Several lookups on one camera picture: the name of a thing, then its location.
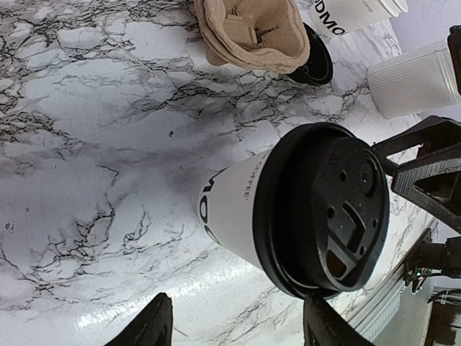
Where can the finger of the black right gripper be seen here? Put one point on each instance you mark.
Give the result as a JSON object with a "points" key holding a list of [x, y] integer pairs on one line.
{"points": [[432, 182], [436, 138]]}

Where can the brown cardboard cup carrier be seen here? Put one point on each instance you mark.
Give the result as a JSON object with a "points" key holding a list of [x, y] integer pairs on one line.
{"points": [[264, 35]]}

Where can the black plastic cup lid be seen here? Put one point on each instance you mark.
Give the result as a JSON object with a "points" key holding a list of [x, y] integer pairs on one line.
{"points": [[320, 212]]}

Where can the white utensil holder cup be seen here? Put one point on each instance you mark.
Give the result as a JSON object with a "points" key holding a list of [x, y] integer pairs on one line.
{"points": [[416, 81]]}

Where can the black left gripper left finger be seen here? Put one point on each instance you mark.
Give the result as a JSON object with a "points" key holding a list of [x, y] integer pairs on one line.
{"points": [[152, 326]]}

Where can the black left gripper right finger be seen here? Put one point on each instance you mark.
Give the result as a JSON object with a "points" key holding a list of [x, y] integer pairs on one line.
{"points": [[323, 326]]}

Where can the white paper coffee cup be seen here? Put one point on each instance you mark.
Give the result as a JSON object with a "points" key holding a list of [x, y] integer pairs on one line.
{"points": [[252, 212]]}

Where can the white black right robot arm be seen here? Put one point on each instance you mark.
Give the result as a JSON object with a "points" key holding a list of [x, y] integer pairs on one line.
{"points": [[443, 259]]}

